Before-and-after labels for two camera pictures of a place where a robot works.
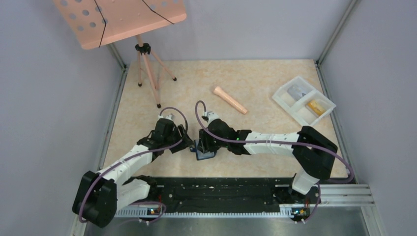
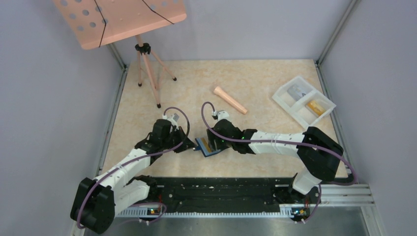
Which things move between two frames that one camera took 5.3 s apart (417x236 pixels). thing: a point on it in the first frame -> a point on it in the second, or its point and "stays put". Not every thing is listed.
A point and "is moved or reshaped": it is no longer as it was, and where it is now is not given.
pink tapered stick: x=218 y=91 stays put
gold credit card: x=319 y=109 is moved or reshaped
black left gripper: x=187 y=141 stays put
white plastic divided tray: x=304 y=101 stays put
